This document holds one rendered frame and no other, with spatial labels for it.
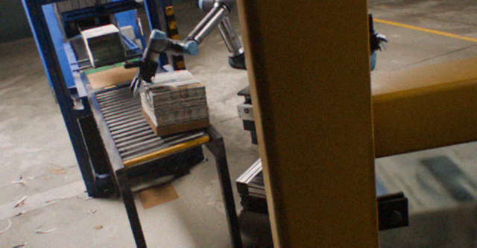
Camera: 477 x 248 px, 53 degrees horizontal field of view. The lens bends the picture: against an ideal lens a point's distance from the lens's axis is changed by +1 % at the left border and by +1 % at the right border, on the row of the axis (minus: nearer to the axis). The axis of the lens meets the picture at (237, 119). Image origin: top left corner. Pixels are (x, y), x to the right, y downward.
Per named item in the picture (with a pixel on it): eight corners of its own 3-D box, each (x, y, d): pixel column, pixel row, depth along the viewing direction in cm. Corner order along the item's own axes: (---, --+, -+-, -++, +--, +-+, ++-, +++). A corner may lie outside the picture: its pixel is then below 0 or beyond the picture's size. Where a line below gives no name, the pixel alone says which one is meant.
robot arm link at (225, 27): (248, 74, 292) (211, -2, 260) (231, 72, 302) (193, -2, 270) (259, 62, 297) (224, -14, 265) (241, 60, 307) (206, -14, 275)
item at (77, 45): (150, 65, 425) (147, 55, 421) (75, 84, 406) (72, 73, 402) (121, 37, 559) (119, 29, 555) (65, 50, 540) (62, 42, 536)
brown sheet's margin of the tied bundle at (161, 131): (210, 126, 253) (209, 118, 252) (156, 136, 244) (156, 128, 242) (200, 117, 267) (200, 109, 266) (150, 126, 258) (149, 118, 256)
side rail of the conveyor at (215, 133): (227, 157, 245) (223, 136, 240) (218, 160, 244) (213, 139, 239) (165, 89, 362) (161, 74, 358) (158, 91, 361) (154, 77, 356)
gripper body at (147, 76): (151, 85, 249) (159, 63, 247) (136, 80, 245) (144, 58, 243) (148, 82, 256) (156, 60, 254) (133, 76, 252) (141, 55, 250)
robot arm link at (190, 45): (247, 3, 265) (194, 62, 244) (232, 3, 272) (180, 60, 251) (238, -15, 257) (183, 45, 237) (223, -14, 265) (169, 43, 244)
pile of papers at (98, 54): (127, 59, 418) (120, 30, 408) (93, 68, 409) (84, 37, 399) (121, 51, 451) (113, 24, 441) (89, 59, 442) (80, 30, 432)
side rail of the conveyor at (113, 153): (130, 188, 230) (124, 167, 226) (119, 192, 229) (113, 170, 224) (98, 108, 348) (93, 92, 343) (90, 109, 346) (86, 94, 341)
